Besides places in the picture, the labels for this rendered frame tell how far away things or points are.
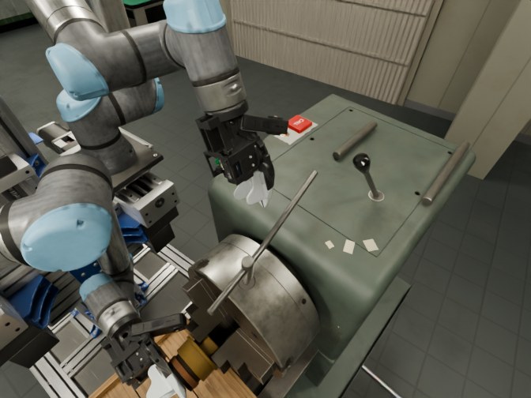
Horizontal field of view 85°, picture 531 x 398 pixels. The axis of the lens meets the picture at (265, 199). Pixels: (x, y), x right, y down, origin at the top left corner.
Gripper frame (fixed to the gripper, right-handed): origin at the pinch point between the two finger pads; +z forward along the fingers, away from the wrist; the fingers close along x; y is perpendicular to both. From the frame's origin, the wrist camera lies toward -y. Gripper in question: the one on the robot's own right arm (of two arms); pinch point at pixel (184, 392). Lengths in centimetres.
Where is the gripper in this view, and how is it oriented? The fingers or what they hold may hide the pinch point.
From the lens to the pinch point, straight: 70.6
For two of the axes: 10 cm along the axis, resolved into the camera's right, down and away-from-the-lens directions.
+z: 7.2, 5.1, -4.6
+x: -0.1, -6.7, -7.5
